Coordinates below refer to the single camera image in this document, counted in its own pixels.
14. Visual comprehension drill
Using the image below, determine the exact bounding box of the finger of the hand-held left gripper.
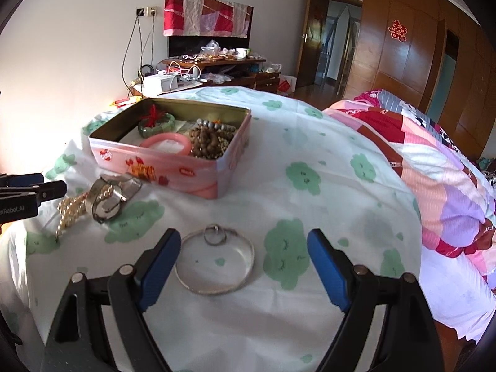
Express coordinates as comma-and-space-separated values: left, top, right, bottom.
0, 173, 44, 189
0, 180, 67, 204

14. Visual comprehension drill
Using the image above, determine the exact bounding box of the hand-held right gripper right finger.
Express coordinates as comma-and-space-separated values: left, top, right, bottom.
307, 228, 446, 372

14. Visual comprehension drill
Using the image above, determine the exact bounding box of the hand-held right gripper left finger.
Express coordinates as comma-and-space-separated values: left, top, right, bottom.
41, 228, 182, 372

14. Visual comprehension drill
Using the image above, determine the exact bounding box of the pearl bracelet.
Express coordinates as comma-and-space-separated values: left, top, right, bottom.
55, 186, 113, 241

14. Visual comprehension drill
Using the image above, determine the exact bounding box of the wide silver cuff bracelet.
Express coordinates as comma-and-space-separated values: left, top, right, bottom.
86, 174, 143, 224

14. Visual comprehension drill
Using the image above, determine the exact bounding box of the thin silver bangle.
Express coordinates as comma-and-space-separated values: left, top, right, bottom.
174, 228, 255, 296

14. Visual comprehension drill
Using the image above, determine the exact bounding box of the pink tin box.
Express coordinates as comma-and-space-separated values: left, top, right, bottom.
88, 98, 252, 199

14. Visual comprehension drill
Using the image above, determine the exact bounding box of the pink bangle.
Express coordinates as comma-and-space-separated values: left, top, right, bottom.
139, 132, 193, 157

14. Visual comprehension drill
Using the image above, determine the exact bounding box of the green jade bangle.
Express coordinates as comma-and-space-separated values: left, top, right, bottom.
138, 104, 176, 139

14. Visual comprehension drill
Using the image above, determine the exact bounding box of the wooden bead bracelet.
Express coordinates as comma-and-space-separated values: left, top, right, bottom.
188, 119, 236, 160

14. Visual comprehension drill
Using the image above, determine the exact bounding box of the white tablecloth with green clouds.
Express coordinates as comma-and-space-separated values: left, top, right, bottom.
0, 85, 423, 372

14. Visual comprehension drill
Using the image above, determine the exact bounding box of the white bed sheet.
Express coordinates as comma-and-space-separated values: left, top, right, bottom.
420, 240, 496, 343

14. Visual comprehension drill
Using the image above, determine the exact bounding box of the patchwork quilt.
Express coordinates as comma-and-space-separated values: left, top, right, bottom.
323, 88, 496, 291

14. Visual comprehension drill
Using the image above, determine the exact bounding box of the white cardboard box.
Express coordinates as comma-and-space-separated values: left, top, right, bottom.
143, 74, 179, 93

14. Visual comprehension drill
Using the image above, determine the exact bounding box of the red and white shopping bag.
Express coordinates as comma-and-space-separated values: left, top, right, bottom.
277, 75, 297, 97

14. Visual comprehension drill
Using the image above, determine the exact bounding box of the black television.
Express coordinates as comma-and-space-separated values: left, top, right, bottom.
168, 36, 249, 63

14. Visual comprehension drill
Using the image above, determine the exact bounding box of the wooden television cabinet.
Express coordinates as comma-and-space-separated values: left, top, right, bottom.
128, 57, 281, 99

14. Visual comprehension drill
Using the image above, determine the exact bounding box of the wooden wardrobe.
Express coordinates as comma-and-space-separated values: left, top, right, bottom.
306, 0, 496, 163

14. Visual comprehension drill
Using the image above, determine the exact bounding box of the wooden door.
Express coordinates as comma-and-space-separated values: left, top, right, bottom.
296, 0, 330, 88

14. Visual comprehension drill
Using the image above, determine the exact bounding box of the red patchwork television cover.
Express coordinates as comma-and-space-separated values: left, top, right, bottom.
163, 0, 254, 39

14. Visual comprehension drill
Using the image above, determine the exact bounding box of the red paper decoration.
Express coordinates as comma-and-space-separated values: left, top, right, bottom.
388, 19, 407, 42

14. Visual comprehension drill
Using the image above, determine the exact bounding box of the silver ring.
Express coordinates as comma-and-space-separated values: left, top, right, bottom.
204, 224, 227, 246

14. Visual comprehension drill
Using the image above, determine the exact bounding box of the grey cable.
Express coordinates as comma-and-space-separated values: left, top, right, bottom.
121, 17, 140, 86

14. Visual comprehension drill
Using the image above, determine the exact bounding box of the white cable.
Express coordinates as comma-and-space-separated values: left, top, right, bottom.
139, 17, 156, 71

